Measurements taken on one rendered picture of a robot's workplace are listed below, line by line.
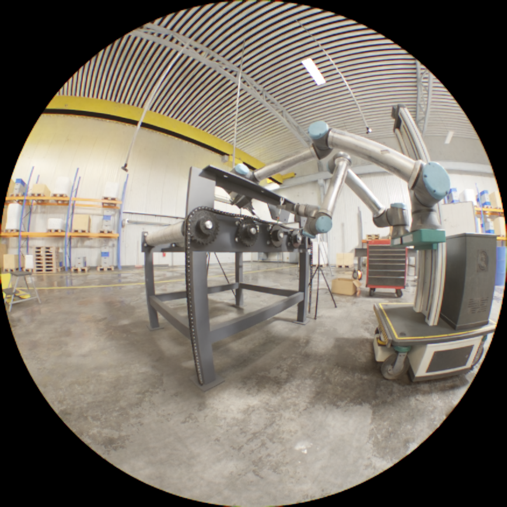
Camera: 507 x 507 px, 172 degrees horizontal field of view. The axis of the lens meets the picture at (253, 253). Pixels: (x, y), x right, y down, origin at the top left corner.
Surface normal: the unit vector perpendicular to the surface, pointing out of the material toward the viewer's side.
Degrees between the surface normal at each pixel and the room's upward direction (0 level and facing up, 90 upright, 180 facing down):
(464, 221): 90
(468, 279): 90
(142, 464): 0
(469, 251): 90
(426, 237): 90
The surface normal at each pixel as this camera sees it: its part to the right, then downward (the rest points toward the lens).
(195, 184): 0.76, 0.00
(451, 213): -0.91, 0.00
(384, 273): -0.65, 0.00
